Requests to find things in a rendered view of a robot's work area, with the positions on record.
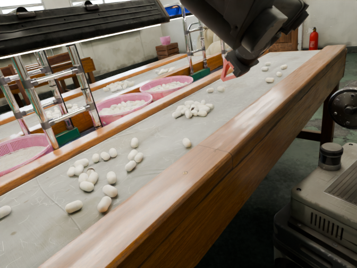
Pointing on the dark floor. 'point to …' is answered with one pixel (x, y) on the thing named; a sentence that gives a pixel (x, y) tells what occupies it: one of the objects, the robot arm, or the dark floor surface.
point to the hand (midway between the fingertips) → (223, 78)
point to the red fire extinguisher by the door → (313, 40)
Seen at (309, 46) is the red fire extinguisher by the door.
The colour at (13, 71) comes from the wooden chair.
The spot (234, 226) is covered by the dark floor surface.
